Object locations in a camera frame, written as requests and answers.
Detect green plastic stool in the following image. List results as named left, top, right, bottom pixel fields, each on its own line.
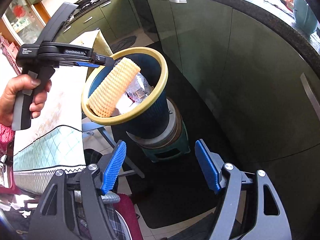
left=141, top=120, right=190, bottom=163

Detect white paper towel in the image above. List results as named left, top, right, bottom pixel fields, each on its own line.
left=111, top=93, right=138, bottom=116

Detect orange foam net sleeve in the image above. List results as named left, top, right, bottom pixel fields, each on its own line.
left=87, top=57, right=140, bottom=118

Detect black wok on stove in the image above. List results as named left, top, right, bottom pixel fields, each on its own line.
left=75, top=0, right=91, bottom=7

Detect crushed clear plastic bottle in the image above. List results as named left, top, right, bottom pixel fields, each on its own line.
left=126, top=73, right=152, bottom=103

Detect blue bin with yellow rim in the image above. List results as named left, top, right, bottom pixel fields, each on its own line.
left=81, top=47, right=169, bottom=139

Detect pink left sleeve forearm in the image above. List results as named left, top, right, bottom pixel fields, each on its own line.
left=0, top=124, right=15, bottom=154

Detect green kitchen cabinets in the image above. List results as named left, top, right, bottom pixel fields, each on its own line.
left=22, top=0, right=320, bottom=156

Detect patterned beige tablecloth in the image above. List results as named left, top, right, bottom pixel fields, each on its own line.
left=12, top=29, right=112, bottom=196

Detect white roll under bin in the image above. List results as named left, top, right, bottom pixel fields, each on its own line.
left=127, top=98, right=183, bottom=149

